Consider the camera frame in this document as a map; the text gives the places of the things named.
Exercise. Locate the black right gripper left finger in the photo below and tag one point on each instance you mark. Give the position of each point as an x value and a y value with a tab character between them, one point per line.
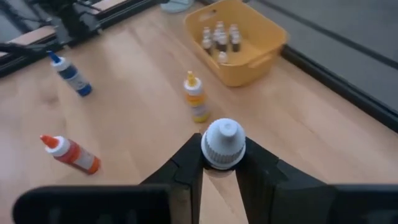
186	180

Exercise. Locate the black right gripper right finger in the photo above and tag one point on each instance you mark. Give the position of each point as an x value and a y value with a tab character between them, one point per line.
264	189

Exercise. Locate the large yellow food coloring bottle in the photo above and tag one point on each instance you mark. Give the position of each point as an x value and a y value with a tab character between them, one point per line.
196	99

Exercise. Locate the large blue food coloring bottle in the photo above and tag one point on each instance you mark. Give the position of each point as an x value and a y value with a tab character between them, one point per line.
73	77

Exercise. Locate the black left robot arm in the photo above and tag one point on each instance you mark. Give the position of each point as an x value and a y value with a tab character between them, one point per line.
74	21

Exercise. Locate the large orange food coloring bottle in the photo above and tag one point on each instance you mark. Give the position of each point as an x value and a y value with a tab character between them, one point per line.
74	155

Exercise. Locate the yellow plastic basket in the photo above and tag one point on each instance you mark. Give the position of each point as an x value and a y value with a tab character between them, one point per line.
258	34

